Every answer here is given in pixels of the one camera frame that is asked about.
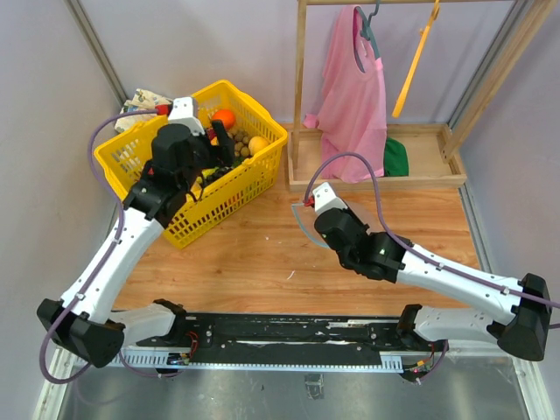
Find yellow lemon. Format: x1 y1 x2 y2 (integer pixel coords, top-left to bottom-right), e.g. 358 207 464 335
248 136 270 156

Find clear zip top bag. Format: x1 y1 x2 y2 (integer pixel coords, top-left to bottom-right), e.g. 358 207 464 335
290 200 384 249

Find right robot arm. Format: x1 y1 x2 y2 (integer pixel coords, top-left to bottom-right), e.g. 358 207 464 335
314 208 552 361

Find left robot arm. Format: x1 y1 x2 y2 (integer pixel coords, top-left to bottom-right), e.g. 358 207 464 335
37 120 235 368

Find brown longan bunch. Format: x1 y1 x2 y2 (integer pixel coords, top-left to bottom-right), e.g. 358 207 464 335
228 127 250 158

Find dark grape bunch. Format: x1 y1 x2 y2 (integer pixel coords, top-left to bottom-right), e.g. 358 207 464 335
200 166 233 184

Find orange fruit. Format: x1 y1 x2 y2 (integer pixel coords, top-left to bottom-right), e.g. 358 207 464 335
211 108 236 130

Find yellow plastic basket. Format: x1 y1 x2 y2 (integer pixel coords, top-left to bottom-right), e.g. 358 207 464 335
94 80 288 249

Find patterned cloth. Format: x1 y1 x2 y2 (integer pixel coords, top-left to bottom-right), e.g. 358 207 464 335
114 88 172 133

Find pink shirt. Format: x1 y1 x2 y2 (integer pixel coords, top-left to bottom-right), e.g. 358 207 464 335
304 4 387 177

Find green cloth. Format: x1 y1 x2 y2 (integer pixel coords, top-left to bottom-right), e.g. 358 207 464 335
383 137 410 177

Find teal clothes hanger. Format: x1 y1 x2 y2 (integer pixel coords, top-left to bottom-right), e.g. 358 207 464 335
353 1 381 74

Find wooden clothes rack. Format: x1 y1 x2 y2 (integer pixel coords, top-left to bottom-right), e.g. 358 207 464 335
285 1 557 193

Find yellow clothes hanger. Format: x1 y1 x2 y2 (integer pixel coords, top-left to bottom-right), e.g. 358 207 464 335
391 0 440 118

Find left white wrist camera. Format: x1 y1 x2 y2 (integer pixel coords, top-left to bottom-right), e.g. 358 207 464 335
168 96 205 135

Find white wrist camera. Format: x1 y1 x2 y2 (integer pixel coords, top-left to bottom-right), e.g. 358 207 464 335
168 96 205 135
312 182 348 215

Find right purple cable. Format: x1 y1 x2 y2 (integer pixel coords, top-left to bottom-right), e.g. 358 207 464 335
305 151 560 310

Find purple cable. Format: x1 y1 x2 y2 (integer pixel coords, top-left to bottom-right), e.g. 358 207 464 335
305 151 560 310
38 108 172 385

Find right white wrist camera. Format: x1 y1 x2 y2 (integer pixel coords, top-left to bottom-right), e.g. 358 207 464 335
312 182 348 215

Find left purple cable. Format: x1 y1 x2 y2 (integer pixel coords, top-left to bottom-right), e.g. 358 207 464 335
38 108 172 385

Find left aluminium frame post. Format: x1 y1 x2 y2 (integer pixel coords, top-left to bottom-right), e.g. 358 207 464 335
64 0 127 102

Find aluminium frame post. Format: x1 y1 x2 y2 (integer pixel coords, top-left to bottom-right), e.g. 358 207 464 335
64 0 127 102
447 0 533 130

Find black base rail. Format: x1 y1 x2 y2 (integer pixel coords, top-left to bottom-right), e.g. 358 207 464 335
115 312 445 375

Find right aluminium frame post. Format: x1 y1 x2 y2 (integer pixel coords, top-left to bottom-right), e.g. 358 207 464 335
447 0 533 130

